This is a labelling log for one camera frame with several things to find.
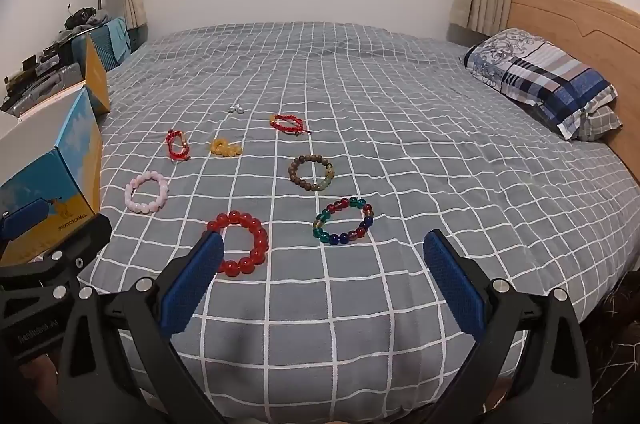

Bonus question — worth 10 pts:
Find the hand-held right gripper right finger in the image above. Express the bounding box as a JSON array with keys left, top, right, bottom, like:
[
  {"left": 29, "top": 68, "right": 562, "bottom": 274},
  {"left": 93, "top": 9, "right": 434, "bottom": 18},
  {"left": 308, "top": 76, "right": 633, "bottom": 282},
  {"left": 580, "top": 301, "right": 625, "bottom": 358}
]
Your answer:
[{"left": 422, "top": 229, "right": 593, "bottom": 424}]

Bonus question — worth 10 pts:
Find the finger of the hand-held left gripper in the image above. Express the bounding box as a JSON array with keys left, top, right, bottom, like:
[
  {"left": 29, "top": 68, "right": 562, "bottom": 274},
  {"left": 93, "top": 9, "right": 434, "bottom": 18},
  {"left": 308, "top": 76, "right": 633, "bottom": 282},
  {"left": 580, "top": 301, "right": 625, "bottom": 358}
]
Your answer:
[
  {"left": 0, "top": 198, "right": 55, "bottom": 241},
  {"left": 0, "top": 214, "right": 113, "bottom": 307}
]

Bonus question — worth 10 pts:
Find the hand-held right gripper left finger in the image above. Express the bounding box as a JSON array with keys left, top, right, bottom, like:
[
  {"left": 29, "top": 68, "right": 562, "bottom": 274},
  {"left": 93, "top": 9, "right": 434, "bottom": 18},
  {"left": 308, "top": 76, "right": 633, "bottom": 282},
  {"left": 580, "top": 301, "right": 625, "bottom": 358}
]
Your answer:
[{"left": 57, "top": 231, "right": 226, "bottom": 424}]

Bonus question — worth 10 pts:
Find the blue and orange cardboard box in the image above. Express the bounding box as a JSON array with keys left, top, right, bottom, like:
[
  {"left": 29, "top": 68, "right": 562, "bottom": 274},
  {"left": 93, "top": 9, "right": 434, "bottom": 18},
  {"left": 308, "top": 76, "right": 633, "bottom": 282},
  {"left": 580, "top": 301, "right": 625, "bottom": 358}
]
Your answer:
[{"left": 0, "top": 33, "right": 112, "bottom": 266}]

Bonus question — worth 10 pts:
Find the red bead bracelet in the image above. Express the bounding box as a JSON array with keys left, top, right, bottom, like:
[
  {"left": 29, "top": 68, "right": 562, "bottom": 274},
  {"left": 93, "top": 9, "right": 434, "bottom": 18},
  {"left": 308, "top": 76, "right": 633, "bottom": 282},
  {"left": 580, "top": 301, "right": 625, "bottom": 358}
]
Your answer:
[{"left": 206, "top": 211, "right": 270, "bottom": 279}]

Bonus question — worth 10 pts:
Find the red cord bracelet gold tube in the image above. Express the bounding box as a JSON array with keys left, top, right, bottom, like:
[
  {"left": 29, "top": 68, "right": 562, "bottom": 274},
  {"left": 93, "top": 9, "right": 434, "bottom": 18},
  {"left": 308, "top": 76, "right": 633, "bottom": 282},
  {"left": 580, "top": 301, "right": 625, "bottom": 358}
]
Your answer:
[{"left": 166, "top": 129, "right": 192, "bottom": 164}]

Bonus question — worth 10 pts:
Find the multicolour glass bead bracelet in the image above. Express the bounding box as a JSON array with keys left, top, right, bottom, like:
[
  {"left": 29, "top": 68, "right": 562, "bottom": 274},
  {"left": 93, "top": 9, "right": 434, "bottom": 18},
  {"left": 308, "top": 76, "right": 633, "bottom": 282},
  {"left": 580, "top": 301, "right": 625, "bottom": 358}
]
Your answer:
[{"left": 313, "top": 197, "right": 374, "bottom": 246}]

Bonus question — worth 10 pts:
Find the yellow bead bracelet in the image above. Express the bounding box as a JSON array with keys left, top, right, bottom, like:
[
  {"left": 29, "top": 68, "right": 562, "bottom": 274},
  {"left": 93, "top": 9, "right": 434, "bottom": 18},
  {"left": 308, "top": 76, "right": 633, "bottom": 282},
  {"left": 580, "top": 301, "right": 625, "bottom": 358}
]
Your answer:
[{"left": 207, "top": 138, "right": 243, "bottom": 157}]

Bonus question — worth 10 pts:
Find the grey suitcase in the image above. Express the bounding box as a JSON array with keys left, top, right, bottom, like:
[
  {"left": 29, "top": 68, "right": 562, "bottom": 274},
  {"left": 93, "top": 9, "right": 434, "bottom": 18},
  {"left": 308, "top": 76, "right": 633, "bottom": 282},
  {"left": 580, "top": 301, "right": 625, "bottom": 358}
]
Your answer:
[{"left": 0, "top": 63, "right": 86, "bottom": 116}]

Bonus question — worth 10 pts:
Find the bed with grey checked sheet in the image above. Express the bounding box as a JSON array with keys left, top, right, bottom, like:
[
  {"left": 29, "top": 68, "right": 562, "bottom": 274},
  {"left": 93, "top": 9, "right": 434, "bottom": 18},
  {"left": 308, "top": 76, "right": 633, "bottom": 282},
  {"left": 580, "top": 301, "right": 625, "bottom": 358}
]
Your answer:
[{"left": 75, "top": 22, "right": 640, "bottom": 424}]

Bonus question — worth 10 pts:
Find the blue suitcase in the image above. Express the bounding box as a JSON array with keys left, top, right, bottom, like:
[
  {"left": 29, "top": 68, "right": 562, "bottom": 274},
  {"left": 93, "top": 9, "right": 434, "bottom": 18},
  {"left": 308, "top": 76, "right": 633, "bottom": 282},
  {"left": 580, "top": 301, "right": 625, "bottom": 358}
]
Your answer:
[{"left": 87, "top": 18, "right": 133, "bottom": 72}]

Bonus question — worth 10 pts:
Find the pile of dark gadgets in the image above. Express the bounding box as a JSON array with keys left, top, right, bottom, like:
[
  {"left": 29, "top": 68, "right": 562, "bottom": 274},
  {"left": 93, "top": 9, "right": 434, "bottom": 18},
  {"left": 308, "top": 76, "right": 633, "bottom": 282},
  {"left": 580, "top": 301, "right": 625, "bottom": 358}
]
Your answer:
[{"left": 2, "top": 6, "right": 111, "bottom": 90}]

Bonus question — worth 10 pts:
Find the grey checked pillow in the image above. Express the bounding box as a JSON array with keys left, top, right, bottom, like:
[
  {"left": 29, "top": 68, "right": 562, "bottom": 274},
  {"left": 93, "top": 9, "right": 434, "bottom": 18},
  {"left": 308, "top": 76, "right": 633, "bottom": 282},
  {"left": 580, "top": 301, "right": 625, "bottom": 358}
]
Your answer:
[{"left": 575, "top": 104, "right": 623, "bottom": 142}]

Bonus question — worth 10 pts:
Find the blue plaid floral pillow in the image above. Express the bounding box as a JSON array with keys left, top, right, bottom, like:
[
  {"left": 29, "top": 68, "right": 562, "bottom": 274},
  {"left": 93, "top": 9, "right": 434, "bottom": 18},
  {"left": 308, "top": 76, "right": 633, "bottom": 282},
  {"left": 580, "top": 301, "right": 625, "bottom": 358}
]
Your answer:
[{"left": 462, "top": 28, "right": 618, "bottom": 140}]

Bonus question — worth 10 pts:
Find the wooden headboard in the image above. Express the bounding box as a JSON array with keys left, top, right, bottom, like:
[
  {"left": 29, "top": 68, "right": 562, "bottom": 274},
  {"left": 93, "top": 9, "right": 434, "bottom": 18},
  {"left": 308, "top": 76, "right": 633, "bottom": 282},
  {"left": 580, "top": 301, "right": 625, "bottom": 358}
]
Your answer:
[{"left": 505, "top": 0, "right": 640, "bottom": 182}]

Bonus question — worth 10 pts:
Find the pink bead bracelet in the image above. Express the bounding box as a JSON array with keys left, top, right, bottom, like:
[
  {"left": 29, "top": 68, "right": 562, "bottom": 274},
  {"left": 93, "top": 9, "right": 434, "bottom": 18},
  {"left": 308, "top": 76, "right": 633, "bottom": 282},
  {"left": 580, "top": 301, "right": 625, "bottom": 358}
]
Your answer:
[{"left": 124, "top": 171, "right": 170, "bottom": 214}]

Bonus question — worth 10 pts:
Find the brown wooden bead bracelet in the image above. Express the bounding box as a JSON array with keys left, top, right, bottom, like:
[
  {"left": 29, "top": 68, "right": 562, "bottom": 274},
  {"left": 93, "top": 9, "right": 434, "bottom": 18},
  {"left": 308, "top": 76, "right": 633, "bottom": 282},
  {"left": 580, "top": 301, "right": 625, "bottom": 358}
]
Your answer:
[{"left": 288, "top": 154, "right": 334, "bottom": 194}]

